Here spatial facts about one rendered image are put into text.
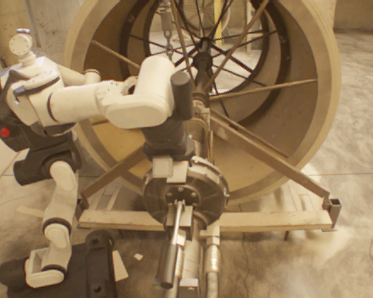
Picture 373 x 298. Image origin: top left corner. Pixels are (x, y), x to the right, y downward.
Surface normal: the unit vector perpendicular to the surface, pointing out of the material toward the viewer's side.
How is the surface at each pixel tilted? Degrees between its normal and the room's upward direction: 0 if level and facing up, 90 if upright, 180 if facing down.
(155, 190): 90
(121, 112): 115
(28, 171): 90
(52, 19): 90
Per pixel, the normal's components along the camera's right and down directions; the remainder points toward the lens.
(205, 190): -0.09, 0.53
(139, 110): -0.09, 0.84
